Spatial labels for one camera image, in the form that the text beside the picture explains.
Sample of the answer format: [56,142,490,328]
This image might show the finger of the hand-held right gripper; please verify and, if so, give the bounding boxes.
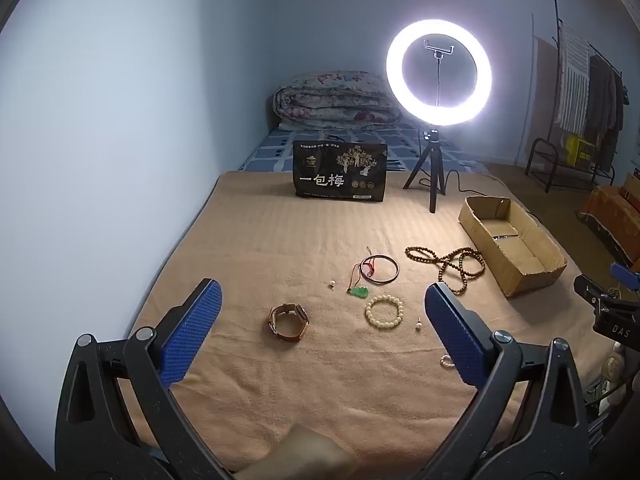
[610,262,640,292]
[573,274,623,311]

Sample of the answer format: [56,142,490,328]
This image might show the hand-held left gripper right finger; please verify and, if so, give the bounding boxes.
[424,282,592,480]

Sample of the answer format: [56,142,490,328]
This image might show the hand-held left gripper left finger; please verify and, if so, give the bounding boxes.
[55,278,236,480]

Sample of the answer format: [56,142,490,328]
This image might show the wooden bead necklace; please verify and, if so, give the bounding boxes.
[405,246,486,297]

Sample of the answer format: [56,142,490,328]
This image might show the cardboard box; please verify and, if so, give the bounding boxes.
[459,196,568,298]

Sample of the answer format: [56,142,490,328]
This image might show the cream bead bracelet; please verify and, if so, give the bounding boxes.
[364,295,405,330]

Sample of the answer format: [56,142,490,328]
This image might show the black bangle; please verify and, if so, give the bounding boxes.
[361,255,400,283]

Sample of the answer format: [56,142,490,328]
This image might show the brown leather watch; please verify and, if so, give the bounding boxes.
[268,303,310,343]

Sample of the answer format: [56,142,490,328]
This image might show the jade pendant red cord necklace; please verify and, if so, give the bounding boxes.
[347,247,377,302]

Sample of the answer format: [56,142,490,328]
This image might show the person's right hand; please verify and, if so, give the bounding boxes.
[601,346,628,383]

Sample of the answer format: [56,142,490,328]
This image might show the orange cloth covered stool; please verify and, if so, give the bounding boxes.
[580,185,640,261]

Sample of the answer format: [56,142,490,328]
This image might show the yellow box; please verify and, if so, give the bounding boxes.
[565,135,596,166]

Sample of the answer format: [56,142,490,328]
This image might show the black metal low rack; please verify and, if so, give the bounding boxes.
[525,137,616,193]

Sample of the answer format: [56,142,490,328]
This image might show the tan cloth lump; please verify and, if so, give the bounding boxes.
[239,422,353,480]

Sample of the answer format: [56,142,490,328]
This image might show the black tripod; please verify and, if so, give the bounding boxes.
[402,129,448,212]

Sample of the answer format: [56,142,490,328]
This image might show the dark hanging clothes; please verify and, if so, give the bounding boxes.
[587,55,627,171]

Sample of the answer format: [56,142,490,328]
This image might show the blue patterned bedsheet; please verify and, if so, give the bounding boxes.
[239,122,488,176]

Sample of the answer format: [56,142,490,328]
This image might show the black snack bag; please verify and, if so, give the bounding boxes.
[291,140,389,204]

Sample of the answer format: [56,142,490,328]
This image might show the white striped towel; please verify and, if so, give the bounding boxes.
[557,22,592,131]

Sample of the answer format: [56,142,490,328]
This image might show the black clothes rack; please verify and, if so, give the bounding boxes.
[550,0,628,181]

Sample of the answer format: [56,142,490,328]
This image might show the folded floral quilt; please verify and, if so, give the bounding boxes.
[272,71,402,133]

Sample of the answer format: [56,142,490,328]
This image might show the black phone holder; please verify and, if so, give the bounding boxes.
[424,39,455,107]

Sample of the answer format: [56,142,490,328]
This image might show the black ring light cable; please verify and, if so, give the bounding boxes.
[419,169,506,196]

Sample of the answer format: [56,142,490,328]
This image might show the white ring light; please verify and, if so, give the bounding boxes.
[385,17,493,126]

